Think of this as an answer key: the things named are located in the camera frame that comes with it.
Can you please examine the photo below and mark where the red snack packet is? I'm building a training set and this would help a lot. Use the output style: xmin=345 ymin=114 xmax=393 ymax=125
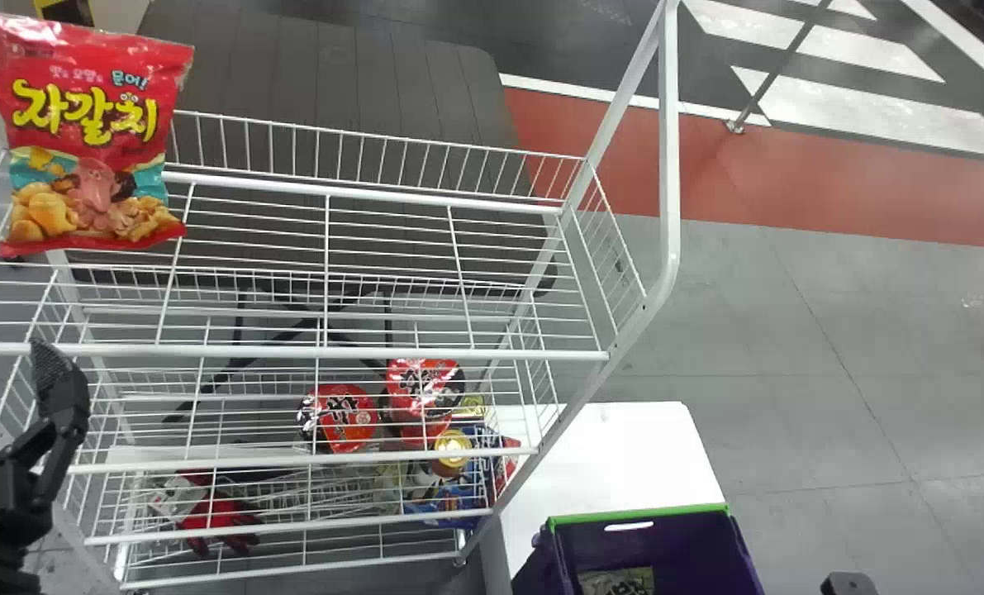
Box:
xmin=0 ymin=8 xmax=196 ymax=259

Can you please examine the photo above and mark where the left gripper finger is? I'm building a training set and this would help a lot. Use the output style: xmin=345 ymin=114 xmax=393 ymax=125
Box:
xmin=28 ymin=338 xmax=93 ymax=500

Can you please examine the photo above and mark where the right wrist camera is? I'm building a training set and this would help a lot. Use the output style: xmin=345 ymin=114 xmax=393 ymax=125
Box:
xmin=820 ymin=571 xmax=874 ymax=595

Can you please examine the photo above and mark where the red noodle cup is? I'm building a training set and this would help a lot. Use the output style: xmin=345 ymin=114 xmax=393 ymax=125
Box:
xmin=297 ymin=382 xmax=380 ymax=455
xmin=385 ymin=357 xmax=467 ymax=448

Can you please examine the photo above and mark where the dark side table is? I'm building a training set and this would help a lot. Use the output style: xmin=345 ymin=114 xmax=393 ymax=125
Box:
xmin=138 ymin=10 xmax=560 ymax=424

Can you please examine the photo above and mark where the white wire rack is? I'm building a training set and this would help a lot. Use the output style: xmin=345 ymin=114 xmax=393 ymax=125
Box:
xmin=0 ymin=0 xmax=682 ymax=593

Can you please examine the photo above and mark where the blue snack packet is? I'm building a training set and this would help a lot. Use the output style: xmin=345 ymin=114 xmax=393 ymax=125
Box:
xmin=400 ymin=424 xmax=522 ymax=531

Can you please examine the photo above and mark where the yellow can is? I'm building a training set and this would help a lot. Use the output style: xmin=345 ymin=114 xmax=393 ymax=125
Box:
xmin=432 ymin=429 xmax=475 ymax=479

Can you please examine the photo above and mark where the beige snack packet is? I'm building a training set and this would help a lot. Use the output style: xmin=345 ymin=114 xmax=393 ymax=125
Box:
xmin=577 ymin=565 xmax=657 ymax=595

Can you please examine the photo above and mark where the purple crate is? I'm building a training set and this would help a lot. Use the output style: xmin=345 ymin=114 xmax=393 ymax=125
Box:
xmin=511 ymin=503 xmax=766 ymax=595

